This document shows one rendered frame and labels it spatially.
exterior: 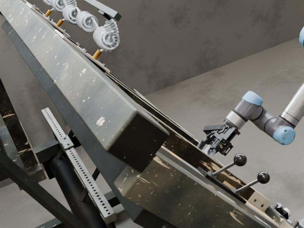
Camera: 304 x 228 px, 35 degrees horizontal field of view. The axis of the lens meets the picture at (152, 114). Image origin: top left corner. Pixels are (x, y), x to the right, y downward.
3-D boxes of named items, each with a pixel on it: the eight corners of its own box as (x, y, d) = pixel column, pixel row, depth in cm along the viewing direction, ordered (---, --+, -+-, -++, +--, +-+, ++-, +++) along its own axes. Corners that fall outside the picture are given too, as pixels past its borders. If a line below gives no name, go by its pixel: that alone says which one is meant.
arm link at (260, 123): (273, 140, 194) (257, 126, 188) (258, 128, 203) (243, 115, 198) (286, 125, 193) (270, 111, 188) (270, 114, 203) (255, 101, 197)
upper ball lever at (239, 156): (213, 185, 141) (250, 164, 135) (205, 180, 139) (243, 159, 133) (211, 175, 144) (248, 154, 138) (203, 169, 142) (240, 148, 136)
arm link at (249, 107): (268, 104, 190) (256, 93, 186) (250, 125, 191) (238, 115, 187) (258, 97, 197) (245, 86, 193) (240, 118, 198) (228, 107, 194)
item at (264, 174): (236, 201, 148) (273, 182, 142) (229, 197, 146) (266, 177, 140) (234, 191, 151) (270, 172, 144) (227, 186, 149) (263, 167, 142)
